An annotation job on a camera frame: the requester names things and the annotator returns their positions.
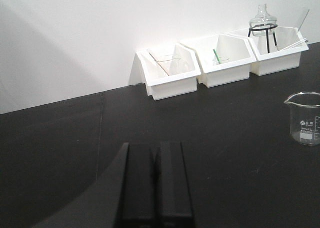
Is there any green stirring rod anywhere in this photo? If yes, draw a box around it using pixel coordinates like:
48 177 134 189
213 49 221 64

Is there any white middle storage bin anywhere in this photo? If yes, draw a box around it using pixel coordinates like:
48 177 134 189
180 34 256 88

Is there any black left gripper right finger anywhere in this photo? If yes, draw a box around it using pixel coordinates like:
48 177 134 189
156 141 193 220

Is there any white left storage bin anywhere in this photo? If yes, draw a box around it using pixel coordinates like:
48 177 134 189
136 43 201 100

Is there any glass beaker in left bin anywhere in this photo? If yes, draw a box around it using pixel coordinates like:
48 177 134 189
154 55 184 76

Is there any small beaker in middle bin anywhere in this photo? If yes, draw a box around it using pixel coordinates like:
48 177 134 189
212 56 230 65

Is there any clear glass beaker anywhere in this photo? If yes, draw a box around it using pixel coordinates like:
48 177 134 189
284 92 320 146

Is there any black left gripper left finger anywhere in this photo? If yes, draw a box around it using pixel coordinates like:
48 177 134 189
122 143 156 220

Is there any black wire tripod stand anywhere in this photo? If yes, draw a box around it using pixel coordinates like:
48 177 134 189
247 23 278 53

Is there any white storage bin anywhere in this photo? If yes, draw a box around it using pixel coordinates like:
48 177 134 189
136 43 201 100
226 25 309 76
180 34 256 88

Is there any glass flask on tripod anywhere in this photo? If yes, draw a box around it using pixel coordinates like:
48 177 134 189
249 4 277 29

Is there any clear glass rod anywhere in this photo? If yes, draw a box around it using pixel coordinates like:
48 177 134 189
278 38 308 51

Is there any white right storage bin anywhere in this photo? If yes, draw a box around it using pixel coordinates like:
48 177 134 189
226 25 309 76

